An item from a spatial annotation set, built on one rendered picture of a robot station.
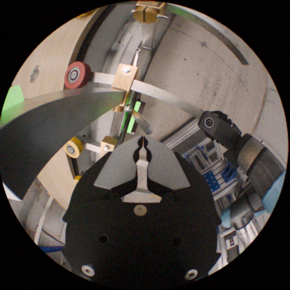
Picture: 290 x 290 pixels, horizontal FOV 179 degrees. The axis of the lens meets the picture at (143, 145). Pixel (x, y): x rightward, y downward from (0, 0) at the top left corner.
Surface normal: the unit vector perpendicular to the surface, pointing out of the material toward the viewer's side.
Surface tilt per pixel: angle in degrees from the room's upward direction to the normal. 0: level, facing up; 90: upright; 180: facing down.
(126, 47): 0
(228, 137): 31
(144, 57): 0
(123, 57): 0
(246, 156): 90
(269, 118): 90
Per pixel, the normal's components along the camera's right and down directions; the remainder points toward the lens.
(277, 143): -0.95, -0.27
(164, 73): -0.01, 0.54
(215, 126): -0.47, 0.29
